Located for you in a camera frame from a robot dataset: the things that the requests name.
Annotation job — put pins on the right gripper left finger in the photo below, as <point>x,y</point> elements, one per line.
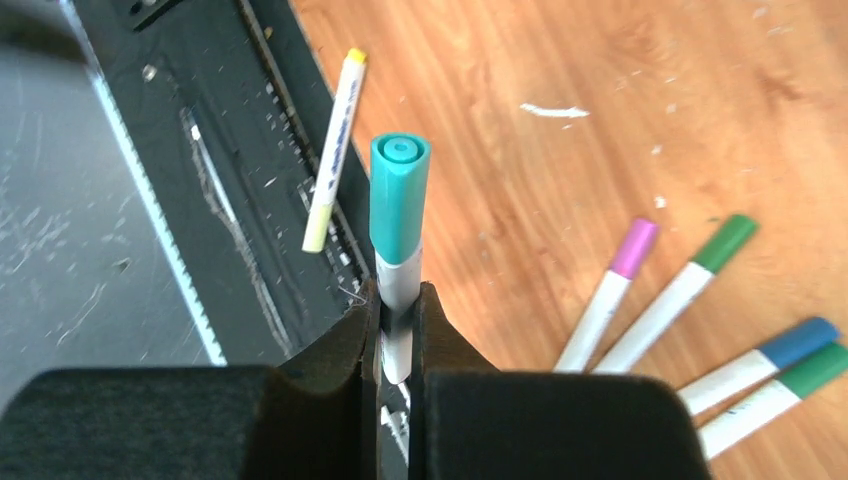
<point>316,416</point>

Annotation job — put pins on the white pen green cap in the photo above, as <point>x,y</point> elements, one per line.
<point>678,294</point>

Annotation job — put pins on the white pen blue cap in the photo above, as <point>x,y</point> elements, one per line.
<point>759,363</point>

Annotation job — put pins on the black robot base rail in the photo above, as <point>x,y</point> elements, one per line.
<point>222,109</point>

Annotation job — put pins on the white paper scrap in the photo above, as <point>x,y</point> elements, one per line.
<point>572,112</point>

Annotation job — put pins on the white pen yellow cap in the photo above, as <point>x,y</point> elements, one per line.
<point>334,151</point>

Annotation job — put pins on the white pen teal end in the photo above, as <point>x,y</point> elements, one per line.
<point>608,296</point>

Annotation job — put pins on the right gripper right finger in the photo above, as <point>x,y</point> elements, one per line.
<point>470,420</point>

